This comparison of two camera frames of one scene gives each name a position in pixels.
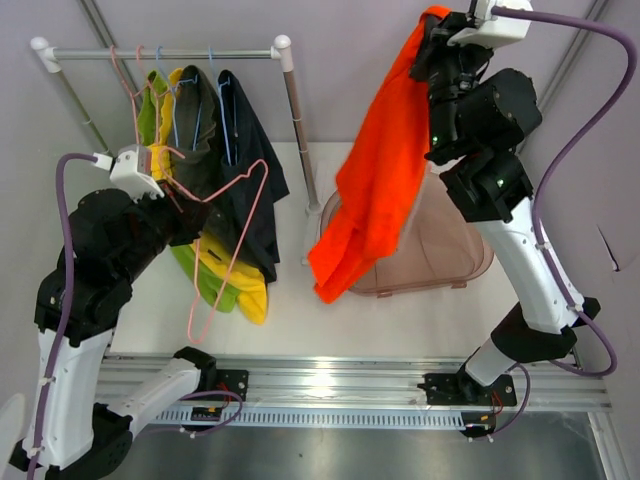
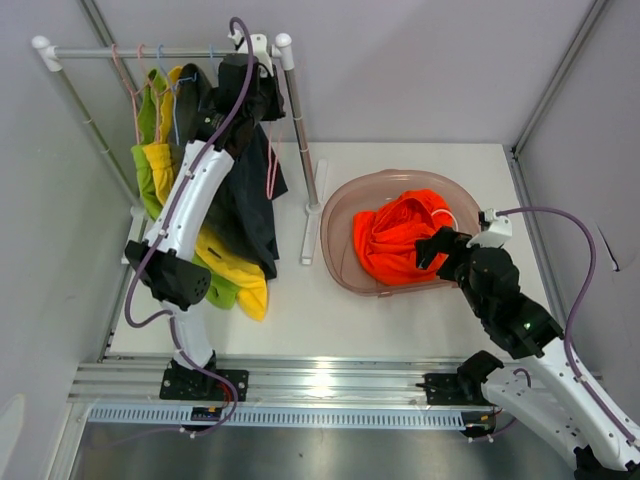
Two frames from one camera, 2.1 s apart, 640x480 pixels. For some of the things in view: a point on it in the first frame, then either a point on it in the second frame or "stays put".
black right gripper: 435,45 to 444,241
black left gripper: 191,216 to 272,84
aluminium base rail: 358,380 stays put
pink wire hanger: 203,199 to 270,196
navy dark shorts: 245,223 stays put
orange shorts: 380,173 to 386,238
